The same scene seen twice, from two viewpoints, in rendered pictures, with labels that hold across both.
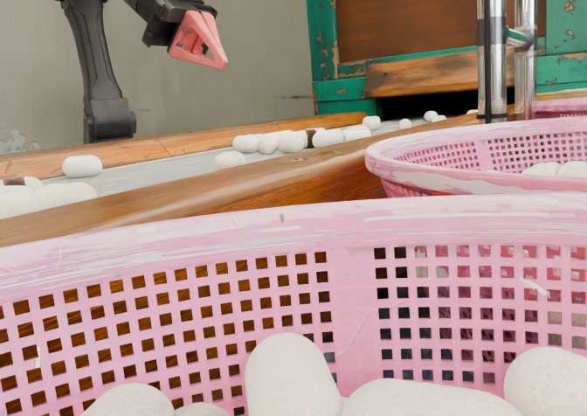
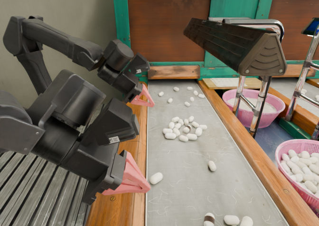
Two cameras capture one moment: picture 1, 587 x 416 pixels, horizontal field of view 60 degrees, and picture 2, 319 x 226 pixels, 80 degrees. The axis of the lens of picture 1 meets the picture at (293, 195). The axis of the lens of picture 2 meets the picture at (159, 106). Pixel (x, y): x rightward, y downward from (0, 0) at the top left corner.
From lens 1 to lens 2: 0.58 m
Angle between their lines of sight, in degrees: 39
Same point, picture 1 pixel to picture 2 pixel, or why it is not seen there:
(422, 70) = (169, 70)
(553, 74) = (205, 73)
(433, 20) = (169, 51)
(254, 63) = not seen: hidden behind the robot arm
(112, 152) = (140, 158)
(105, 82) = not seen: hidden behind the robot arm
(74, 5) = (31, 58)
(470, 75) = (185, 74)
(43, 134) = not seen: outside the picture
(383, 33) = (150, 53)
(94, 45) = (45, 78)
